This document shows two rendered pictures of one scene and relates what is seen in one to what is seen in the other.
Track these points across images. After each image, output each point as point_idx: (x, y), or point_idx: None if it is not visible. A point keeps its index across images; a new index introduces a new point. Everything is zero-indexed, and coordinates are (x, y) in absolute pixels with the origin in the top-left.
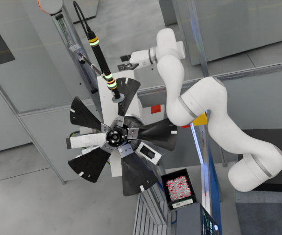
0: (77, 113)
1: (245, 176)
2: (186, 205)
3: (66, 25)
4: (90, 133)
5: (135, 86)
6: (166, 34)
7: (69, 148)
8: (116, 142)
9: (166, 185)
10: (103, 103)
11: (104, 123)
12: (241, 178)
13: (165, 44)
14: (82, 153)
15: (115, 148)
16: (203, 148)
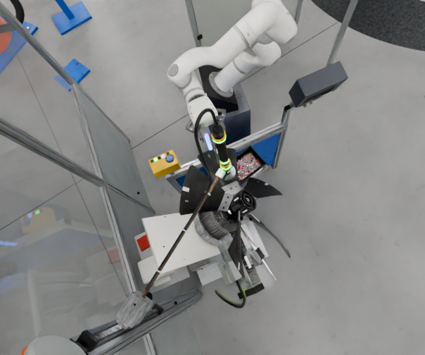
0: (239, 256)
1: (276, 43)
2: None
3: None
4: None
5: (194, 172)
6: (195, 51)
7: (262, 284)
8: (251, 198)
9: (245, 178)
10: (192, 259)
11: (212, 255)
12: (278, 46)
13: (210, 51)
14: (262, 260)
15: None
16: (195, 163)
